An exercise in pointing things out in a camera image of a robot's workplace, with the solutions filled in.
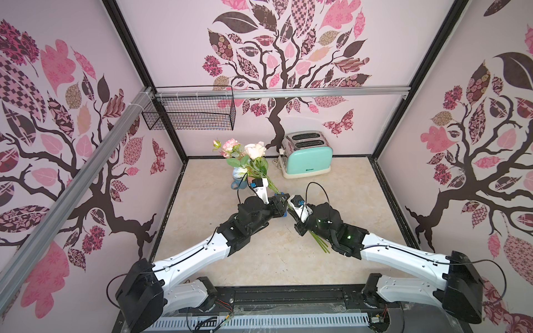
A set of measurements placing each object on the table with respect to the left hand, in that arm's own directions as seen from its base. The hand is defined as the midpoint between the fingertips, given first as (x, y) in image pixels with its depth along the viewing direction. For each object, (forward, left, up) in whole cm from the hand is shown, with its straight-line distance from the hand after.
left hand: (289, 200), depth 73 cm
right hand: (-1, 0, -3) cm, 3 cm away
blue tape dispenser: (-8, +2, +5) cm, 9 cm away
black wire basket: (+44, +44, +8) cm, 63 cm away
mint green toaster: (+33, -11, -9) cm, 36 cm away
